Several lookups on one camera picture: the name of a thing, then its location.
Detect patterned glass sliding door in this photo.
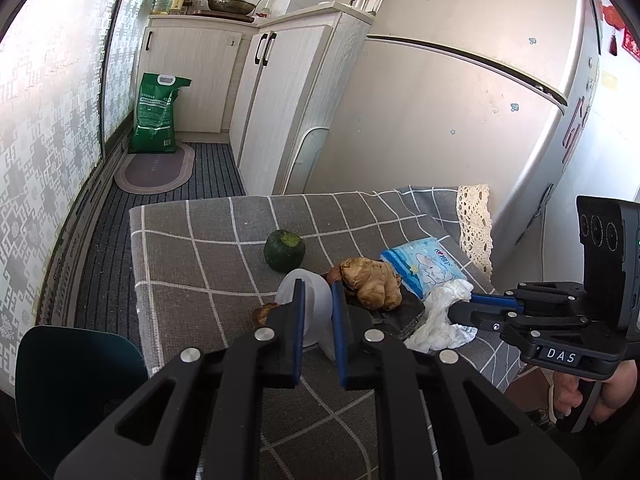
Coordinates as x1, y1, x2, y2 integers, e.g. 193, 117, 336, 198
0, 0, 142, 331

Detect silver refrigerator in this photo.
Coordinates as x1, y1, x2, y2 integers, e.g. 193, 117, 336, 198
304, 0, 610, 283

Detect white tissue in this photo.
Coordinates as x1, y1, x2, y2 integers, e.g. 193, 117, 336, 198
403, 279, 477, 352

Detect blue tissue packet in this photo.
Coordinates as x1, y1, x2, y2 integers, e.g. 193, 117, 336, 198
379, 237, 467, 299

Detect white lace cloth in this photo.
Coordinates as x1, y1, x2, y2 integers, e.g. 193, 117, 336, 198
456, 184, 495, 282

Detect red hanging ornament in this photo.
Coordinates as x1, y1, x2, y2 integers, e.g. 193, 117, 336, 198
600, 4, 640, 60

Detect green rice bag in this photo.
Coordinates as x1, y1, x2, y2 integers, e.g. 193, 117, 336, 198
128, 72, 194, 155

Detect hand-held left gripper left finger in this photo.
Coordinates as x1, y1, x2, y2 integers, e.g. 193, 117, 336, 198
54, 279, 307, 480

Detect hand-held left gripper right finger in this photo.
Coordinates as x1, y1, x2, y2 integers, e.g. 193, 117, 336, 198
331, 283, 582, 480

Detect oval grey floor mat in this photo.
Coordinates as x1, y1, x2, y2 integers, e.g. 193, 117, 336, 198
113, 142, 196, 195

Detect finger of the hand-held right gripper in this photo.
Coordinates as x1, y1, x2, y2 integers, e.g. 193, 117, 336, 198
446, 301, 608, 350
469, 282, 588, 312

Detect small brown peel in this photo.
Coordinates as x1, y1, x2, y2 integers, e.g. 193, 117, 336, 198
252, 302, 282, 327

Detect black tissue packet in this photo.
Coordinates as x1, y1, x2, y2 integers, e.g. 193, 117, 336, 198
348, 287, 427, 342

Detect small green pumpkin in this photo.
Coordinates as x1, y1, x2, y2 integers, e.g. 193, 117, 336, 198
263, 229, 306, 274

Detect dark teal trash bin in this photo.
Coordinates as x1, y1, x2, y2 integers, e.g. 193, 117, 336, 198
14, 325, 149, 443

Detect ginger root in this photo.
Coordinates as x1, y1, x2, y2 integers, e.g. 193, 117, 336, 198
339, 257, 402, 310

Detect person's right hand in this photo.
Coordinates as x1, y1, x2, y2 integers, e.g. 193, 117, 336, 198
549, 357, 640, 425

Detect tall white cabinet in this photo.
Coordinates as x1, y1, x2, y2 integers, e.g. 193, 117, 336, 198
237, 1, 377, 197

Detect white rounded board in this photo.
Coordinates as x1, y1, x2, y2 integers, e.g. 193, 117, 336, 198
287, 127, 329, 196

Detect black wok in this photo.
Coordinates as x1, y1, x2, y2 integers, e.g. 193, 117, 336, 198
207, 0, 258, 16

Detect translucent plastic cup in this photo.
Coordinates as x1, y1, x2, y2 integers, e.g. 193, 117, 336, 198
276, 268, 337, 362

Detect striped grey rug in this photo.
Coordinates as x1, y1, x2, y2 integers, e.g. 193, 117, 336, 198
74, 142, 247, 363

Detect low white cabinet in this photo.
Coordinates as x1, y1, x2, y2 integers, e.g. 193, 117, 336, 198
144, 12, 257, 134

